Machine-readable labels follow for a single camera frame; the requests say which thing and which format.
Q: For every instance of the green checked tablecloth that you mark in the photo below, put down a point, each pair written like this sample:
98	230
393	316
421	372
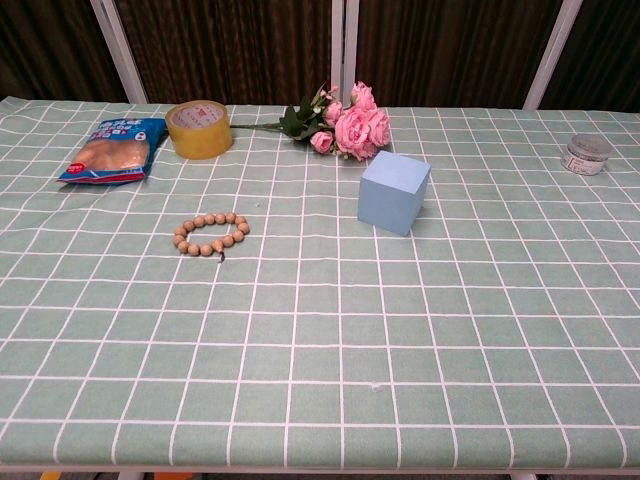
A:
320	325

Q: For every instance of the white screen frame post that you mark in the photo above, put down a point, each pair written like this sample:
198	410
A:
344	45
120	50
552	55

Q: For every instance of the yellow packing tape roll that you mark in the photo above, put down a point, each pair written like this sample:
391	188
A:
200	142

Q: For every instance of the light blue foam cube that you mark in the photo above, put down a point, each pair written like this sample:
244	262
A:
392	192

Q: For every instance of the dark brown curtain panel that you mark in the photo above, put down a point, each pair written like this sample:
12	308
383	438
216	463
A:
605	55
230	50
50	50
450	50

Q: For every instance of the blue snack bag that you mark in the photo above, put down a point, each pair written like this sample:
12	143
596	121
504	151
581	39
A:
112	155

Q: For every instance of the pink artificial flower bouquet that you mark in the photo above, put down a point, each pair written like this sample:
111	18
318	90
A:
357	127

